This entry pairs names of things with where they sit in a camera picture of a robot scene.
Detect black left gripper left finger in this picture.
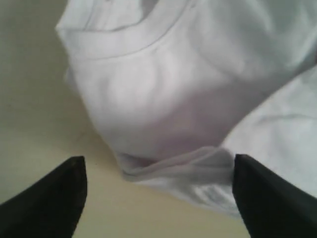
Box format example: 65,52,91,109
0,156,87,238

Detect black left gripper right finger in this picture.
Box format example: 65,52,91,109
232,155,317,238

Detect white t-shirt red lettering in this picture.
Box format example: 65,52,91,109
56,0,317,216

